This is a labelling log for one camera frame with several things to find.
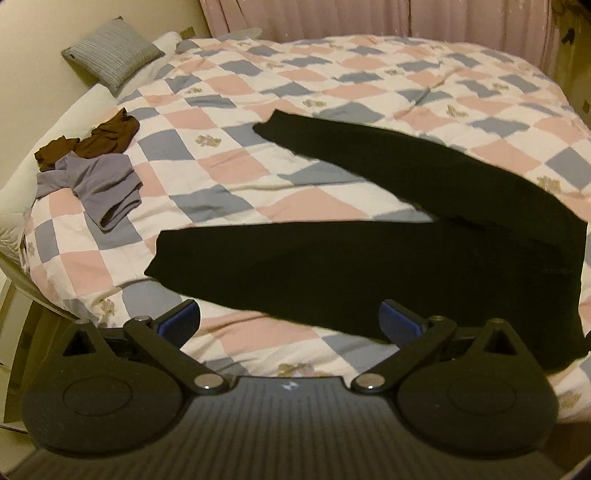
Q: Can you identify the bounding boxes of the black pants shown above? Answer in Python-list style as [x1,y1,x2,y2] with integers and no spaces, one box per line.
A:
[146,111,590,371]

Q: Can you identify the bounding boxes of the purple grey garment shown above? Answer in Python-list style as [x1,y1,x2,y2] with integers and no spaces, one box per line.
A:
[35,152,142,232]

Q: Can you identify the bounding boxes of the checkered pink grey quilt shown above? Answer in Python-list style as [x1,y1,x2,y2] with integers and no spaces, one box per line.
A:
[20,36,590,422]

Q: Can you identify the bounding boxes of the brown garment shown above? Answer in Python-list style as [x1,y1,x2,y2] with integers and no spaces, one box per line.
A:
[34,108,140,172]

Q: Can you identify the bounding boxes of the grey plaid pillow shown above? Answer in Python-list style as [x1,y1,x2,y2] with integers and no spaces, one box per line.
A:
[61,17,164,95]

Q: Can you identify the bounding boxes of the pink curtain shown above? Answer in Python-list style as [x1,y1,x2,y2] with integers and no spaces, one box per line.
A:
[200,0,560,75]

